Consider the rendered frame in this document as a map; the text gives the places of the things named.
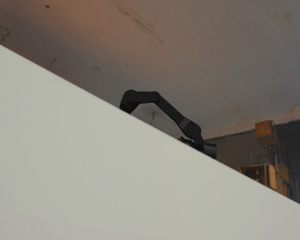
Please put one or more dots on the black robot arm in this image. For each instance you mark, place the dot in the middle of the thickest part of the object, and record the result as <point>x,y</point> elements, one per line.
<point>131,99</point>

